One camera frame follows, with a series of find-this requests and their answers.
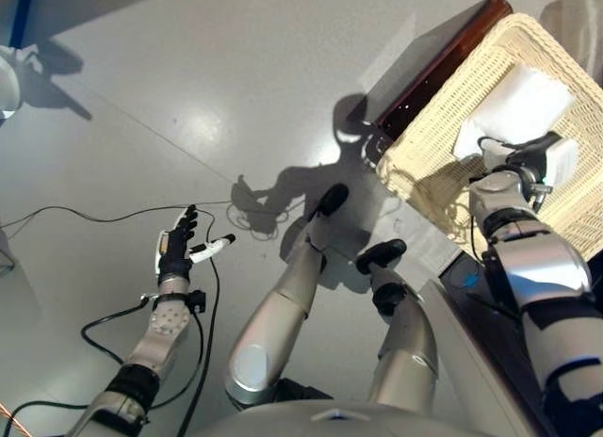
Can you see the dark brown wooden stool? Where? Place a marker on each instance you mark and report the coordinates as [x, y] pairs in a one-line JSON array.
[[447, 46]]

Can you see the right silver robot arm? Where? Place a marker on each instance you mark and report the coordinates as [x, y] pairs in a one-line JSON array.
[[542, 263]]

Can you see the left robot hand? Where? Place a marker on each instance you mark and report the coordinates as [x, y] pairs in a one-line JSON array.
[[174, 253]]

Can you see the right robot leg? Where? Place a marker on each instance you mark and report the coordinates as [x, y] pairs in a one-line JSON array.
[[410, 347]]

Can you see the blue wall trim strip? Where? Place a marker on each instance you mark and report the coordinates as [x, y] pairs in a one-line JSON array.
[[21, 13]]

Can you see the white cloth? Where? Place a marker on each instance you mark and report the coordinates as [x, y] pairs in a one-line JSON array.
[[527, 102]]

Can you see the left robot leg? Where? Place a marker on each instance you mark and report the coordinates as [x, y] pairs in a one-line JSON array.
[[273, 314]]

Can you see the white round device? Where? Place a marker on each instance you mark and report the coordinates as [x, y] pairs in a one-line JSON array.
[[7, 79]]

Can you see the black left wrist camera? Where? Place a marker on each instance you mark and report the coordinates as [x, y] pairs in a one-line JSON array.
[[198, 301]]

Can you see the cream wicker basket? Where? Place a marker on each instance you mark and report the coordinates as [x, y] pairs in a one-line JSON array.
[[471, 93]]

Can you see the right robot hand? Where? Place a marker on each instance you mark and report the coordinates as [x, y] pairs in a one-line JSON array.
[[527, 156]]

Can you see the robot leg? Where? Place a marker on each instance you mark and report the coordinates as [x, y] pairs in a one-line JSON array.
[[273, 314], [410, 347]]

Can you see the silver robot torso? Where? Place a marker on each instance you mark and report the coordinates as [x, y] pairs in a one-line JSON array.
[[330, 423]]

